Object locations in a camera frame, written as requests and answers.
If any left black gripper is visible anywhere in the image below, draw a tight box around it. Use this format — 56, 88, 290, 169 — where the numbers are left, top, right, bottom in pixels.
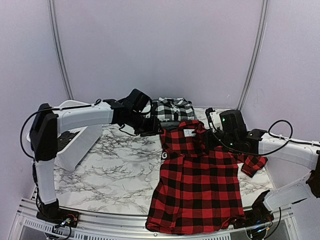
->
127, 110, 165, 137

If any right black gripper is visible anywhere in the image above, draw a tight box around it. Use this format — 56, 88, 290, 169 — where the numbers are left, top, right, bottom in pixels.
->
202, 128, 238, 150

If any red black plaid shirt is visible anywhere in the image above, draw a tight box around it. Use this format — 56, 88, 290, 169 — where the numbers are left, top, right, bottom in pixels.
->
145, 120, 268, 235

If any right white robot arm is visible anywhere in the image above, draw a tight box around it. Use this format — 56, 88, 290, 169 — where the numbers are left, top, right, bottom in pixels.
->
205, 108, 320, 224

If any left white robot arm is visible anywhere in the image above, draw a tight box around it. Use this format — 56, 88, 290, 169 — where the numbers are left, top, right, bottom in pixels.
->
27, 88, 163, 223

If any black white plaid folded shirt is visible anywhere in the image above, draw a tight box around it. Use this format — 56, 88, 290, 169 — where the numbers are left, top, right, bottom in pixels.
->
150, 97, 197, 122

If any white plastic bin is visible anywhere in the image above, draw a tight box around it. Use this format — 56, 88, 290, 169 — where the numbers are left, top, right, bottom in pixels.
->
28, 100, 108, 176

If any dark striped shirt in bin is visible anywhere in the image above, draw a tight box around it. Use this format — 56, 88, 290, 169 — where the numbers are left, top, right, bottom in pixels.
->
57, 131, 79, 152

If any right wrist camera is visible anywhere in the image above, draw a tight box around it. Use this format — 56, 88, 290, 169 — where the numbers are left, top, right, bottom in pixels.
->
205, 107, 223, 133

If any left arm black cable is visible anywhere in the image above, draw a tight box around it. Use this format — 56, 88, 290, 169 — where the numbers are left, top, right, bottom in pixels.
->
20, 98, 151, 161

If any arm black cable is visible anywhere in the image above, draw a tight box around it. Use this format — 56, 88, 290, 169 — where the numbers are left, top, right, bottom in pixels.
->
20, 98, 151, 161
207, 119, 316, 157

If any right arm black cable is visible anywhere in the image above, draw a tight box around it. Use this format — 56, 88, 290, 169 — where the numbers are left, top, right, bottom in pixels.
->
207, 119, 316, 157

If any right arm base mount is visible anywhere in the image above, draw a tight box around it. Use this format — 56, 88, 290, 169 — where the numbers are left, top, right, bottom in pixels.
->
231, 210, 275, 229

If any aluminium front frame rail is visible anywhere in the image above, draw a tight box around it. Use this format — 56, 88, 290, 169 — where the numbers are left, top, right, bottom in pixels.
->
8, 198, 299, 240

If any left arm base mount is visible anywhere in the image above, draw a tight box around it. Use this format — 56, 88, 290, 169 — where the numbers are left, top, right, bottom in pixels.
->
36, 209, 80, 228

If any right wall aluminium profile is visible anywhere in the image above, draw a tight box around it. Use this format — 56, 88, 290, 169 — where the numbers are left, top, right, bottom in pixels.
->
237, 0, 270, 111

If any wall aluminium profile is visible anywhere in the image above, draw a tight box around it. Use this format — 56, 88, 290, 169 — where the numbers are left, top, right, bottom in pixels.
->
47, 0, 74, 100
237, 0, 270, 111

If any left wall aluminium profile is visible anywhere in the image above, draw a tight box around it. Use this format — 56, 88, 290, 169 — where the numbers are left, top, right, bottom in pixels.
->
47, 0, 74, 100

